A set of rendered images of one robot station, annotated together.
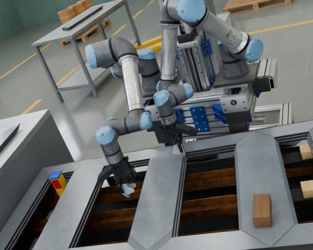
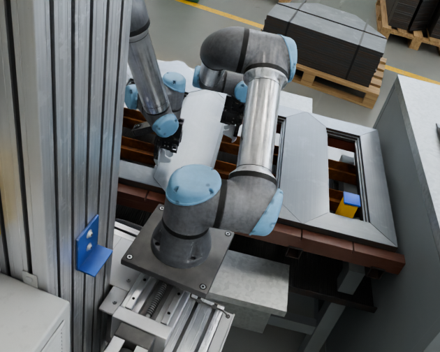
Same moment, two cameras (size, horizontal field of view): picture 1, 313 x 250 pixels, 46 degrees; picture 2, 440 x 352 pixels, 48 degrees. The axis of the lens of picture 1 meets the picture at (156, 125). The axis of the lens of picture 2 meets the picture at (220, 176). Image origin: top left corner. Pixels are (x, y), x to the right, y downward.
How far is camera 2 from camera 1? 2.95 m
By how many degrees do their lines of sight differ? 112
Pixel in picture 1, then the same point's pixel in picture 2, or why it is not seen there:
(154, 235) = (204, 98)
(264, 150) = not seen: hidden behind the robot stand
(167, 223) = (191, 102)
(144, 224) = (212, 109)
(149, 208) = (207, 120)
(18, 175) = (411, 199)
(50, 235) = (313, 135)
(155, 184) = (200, 141)
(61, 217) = (310, 149)
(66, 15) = not seen: outside the picture
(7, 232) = (371, 156)
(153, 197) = (202, 128)
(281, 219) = not seen: hidden behind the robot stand
